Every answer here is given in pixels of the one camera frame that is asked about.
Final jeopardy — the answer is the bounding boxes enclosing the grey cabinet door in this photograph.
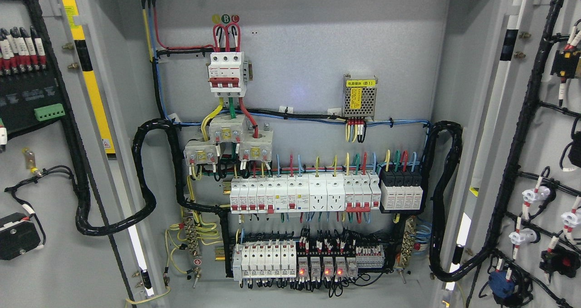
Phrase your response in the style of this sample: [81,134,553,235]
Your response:
[431,0,581,308]
[0,0,157,308]

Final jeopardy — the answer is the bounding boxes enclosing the grey current transformers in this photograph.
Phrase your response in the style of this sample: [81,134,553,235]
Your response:
[183,114,273,169]

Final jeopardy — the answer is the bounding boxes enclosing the white breaker socket row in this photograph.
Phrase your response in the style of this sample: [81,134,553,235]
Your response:
[230,172,381,214]

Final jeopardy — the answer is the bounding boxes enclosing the perforated metal power supply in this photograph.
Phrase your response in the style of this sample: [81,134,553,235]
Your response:
[342,74,378,119]

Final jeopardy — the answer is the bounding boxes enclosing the red white main breaker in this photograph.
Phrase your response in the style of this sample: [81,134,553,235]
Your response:
[208,52,250,98]

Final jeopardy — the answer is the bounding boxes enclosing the black surge protector block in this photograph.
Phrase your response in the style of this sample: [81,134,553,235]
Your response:
[379,168,425,215]

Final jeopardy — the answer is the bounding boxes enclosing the lower relay terminal row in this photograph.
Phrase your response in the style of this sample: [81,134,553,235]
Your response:
[232,237,385,284]

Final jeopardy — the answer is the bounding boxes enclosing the black digital power meter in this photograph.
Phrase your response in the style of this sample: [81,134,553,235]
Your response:
[0,26,66,135]

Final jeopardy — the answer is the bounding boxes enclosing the black left cable conduit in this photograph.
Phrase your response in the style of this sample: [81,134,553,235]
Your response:
[75,118,227,236]

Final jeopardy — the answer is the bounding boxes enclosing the black rotary selector switch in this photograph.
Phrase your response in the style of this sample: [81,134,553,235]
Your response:
[0,212,41,260]

